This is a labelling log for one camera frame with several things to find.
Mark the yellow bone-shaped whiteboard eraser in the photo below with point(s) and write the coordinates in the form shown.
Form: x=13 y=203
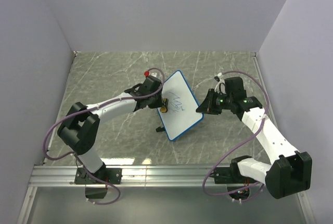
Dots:
x=164 y=107

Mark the black whiteboard clip lower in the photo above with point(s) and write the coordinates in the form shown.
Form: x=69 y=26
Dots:
x=160 y=129

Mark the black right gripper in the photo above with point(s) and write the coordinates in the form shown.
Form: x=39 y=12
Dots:
x=207 y=106

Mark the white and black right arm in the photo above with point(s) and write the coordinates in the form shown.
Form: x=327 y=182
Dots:
x=289 y=170

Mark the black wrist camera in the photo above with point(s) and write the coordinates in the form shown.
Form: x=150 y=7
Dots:
x=234 y=88
x=150 y=85

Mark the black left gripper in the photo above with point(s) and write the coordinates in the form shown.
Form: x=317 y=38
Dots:
x=159 y=103

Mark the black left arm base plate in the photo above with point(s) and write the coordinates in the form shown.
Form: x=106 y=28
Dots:
x=111 y=175

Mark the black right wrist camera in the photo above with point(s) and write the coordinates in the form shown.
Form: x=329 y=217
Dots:
x=234 y=88

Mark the blue-framed small whiteboard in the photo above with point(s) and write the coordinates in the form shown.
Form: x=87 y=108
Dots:
x=182 y=104

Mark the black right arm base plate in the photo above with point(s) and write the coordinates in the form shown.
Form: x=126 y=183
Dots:
x=227 y=175

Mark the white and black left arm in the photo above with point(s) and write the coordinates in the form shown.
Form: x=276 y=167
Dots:
x=79 y=129

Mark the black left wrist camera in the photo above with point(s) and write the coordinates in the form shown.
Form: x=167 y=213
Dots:
x=150 y=85

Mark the aluminium extrusion rail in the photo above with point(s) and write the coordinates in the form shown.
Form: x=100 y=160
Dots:
x=132 y=176

